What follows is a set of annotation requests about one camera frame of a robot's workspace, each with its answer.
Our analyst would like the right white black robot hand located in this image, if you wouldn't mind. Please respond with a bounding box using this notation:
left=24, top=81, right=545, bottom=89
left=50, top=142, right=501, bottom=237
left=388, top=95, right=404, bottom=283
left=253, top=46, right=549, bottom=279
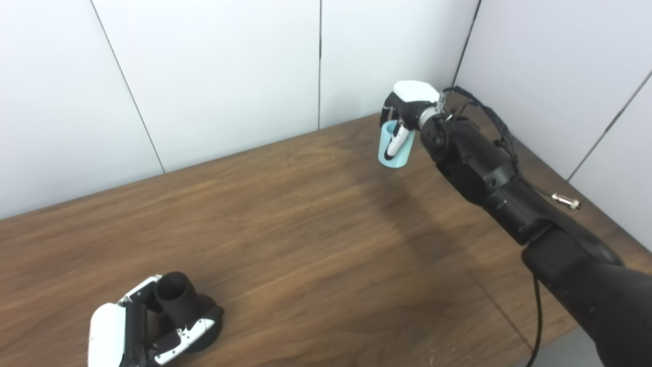
left=379, top=81, right=441, bottom=160

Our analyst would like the black funnel-shaped nozzle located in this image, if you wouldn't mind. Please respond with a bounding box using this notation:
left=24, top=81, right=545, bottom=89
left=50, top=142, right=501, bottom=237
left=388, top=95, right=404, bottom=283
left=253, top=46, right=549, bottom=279
left=155, top=272, right=225, bottom=353

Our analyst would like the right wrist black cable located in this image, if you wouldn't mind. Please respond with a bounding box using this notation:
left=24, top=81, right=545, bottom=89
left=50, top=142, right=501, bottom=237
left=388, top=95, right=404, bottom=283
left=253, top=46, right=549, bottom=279
left=436, top=86, right=582, bottom=367

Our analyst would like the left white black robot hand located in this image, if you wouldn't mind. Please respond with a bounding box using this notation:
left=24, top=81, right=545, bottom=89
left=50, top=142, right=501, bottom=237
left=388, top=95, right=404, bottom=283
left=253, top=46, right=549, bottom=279
left=88, top=274, right=225, bottom=367

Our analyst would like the light-blue hose piece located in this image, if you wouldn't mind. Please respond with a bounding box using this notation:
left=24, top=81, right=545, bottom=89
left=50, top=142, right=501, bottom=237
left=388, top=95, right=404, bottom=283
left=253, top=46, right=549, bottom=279
left=377, top=120, right=416, bottom=169

